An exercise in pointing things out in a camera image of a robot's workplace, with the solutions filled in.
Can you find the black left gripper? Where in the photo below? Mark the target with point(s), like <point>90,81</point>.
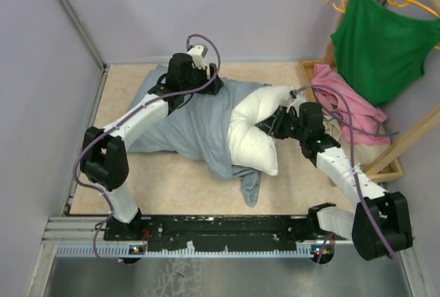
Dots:
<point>212,87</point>

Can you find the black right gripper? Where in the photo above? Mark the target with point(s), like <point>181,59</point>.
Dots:
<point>272,126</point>

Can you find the white pillow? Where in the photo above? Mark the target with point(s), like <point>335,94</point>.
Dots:
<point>248,145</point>

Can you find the grey-blue pillowcase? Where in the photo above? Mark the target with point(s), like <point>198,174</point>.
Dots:
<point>199,131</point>

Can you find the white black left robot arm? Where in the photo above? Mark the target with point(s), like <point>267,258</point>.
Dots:
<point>103,159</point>

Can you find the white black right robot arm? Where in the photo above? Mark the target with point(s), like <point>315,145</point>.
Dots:
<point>380,223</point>

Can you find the pink shirt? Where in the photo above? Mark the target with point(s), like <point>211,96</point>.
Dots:
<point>334,94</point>

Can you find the cream cloth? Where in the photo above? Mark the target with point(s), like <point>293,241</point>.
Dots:
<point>364,154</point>

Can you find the green tank top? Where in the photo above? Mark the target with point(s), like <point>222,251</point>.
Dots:
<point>380,52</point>

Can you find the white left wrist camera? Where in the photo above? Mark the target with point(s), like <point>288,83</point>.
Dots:
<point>198,54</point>

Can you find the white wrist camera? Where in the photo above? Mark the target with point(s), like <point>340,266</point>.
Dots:
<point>198,54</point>
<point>297,96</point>

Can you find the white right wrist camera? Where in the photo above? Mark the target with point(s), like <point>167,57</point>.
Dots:
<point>297,96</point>

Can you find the wooden clothes rack frame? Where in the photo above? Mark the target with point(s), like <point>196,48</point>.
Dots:
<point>386,167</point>

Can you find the white slotted cable duct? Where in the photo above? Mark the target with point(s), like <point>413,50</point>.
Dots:
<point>133,251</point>

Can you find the aluminium rail frame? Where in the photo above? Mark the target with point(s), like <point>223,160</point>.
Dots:
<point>347,274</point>

